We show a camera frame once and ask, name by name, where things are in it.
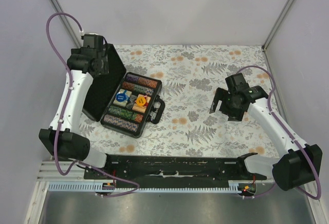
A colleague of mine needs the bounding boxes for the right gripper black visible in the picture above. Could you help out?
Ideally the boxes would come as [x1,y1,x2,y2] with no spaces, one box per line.
[209,87,245,122]

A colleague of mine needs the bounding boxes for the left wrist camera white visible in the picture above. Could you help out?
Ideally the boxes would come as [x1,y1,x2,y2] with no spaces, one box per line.
[79,29,99,40]

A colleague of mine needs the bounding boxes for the green chip row in case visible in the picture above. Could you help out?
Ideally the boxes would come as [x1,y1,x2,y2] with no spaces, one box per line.
[108,106,143,123]

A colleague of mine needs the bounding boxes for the black poker set case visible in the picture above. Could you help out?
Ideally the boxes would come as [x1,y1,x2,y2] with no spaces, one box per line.
[83,44,165,138]

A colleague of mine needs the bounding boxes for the red playing card deck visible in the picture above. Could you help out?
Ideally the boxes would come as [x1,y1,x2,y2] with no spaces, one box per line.
[132,94,151,113]

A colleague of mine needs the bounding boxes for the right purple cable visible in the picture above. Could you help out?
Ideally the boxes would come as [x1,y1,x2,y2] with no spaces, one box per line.
[237,65,322,200]

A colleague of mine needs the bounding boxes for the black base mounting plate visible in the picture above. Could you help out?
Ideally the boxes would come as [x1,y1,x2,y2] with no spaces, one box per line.
[84,154,268,189]

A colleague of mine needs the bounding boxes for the blue playing card deck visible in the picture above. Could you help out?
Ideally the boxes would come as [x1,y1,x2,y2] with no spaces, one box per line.
[113,89,132,107]

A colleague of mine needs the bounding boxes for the purple chip row in case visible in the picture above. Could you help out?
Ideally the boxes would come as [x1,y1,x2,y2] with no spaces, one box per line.
[126,74,158,88]

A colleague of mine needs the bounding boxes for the orange green chip row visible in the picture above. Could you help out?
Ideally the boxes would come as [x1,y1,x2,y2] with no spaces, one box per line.
[121,82,154,96]

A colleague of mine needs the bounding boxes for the blue small blind button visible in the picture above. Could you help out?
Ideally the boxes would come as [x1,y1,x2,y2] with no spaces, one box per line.
[116,92,127,102]

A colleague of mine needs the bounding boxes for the white slotted cable duct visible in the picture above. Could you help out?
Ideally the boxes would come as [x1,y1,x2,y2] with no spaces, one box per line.
[48,181,245,193]

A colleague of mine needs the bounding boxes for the orange big blind button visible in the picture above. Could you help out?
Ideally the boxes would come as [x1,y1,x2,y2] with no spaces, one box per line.
[136,95,147,106]

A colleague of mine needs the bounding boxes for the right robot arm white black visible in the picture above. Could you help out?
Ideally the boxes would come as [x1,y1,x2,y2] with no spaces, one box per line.
[210,73,323,191]

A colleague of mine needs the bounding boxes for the triangular all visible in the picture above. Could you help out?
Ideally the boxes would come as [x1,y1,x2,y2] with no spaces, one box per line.
[126,95,137,109]

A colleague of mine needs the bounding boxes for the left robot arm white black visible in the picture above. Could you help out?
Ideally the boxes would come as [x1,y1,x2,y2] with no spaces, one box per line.
[39,33,113,179]

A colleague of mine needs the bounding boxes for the blue orange chip row bottom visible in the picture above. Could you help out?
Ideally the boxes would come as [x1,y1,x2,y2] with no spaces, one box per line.
[103,115,139,132]

